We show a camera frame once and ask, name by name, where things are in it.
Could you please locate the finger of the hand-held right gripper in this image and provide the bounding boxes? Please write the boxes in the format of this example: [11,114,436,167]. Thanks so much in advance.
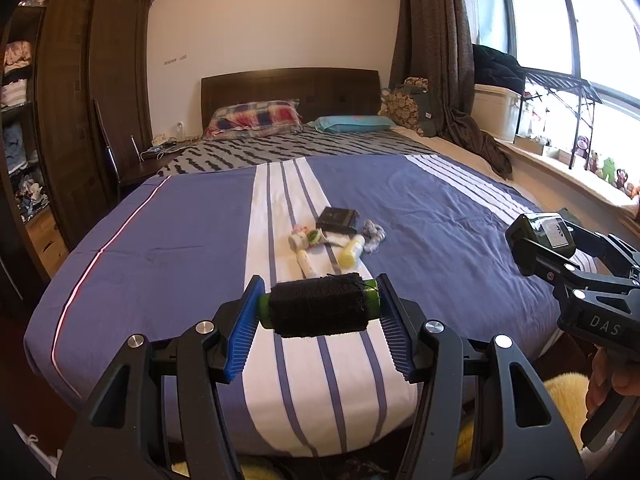
[505,217,591,301]
[565,221,640,281]

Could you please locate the teal pillow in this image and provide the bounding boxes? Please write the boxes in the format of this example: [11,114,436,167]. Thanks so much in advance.
[306,115,396,134]

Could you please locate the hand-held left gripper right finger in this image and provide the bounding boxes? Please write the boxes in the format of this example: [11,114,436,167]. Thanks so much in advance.
[375,273,586,480]

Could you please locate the dark wooden nightstand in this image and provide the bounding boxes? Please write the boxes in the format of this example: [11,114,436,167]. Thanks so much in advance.
[120,140,191,196]

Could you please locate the yellow fluffy rug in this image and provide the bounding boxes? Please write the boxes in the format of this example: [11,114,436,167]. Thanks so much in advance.
[172,372,601,480]

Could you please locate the blue white striped duvet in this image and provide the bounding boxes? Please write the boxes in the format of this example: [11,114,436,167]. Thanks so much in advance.
[22,154,596,458]

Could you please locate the patterned fabric bag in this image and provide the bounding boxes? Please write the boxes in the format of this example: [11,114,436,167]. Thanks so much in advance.
[380,77,441,136]

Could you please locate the black metal rack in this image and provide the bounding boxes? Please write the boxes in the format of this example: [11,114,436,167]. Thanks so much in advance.
[517,67,606,168]

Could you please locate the plaid pillow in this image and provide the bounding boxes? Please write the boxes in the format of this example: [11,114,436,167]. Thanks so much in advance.
[204,100,303,140]

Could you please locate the black box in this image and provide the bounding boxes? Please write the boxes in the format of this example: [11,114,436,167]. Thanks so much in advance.
[315,206,361,235]

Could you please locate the black thread spool green ends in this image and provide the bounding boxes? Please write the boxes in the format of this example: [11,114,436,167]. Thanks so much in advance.
[257,272,383,338]

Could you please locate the folded clothes on shelves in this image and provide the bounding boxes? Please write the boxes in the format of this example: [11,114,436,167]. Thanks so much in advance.
[0,40,51,221]

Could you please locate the black jacket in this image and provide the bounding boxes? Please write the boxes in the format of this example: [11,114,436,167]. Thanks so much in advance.
[472,44,526,95]

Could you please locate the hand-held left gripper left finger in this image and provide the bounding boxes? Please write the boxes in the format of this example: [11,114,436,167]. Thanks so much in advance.
[55,275,268,480]

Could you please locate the dark wooden headboard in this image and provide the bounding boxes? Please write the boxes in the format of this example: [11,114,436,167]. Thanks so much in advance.
[201,67,382,133]

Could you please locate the dark wooden wardrobe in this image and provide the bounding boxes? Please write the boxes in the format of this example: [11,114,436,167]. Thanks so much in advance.
[0,0,153,281]

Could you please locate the brown curtain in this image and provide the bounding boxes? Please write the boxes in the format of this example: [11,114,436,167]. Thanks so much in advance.
[390,0,513,178]

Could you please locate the row of plush toys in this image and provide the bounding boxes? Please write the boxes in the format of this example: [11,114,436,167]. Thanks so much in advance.
[570,135,640,201]

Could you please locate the window frame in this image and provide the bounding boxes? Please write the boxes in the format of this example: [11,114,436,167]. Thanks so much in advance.
[500,0,640,201]

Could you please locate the white storage box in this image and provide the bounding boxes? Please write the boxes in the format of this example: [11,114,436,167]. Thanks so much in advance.
[472,84,523,142]

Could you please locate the person's right hand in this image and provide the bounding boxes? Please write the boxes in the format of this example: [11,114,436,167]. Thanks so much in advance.
[585,345,640,420]

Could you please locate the grey zigzag bed sheet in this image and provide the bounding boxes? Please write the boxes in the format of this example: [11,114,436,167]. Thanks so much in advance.
[160,125,441,176]

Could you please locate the white tube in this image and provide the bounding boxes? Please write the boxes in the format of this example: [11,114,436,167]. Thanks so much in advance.
[296,250,318,278]

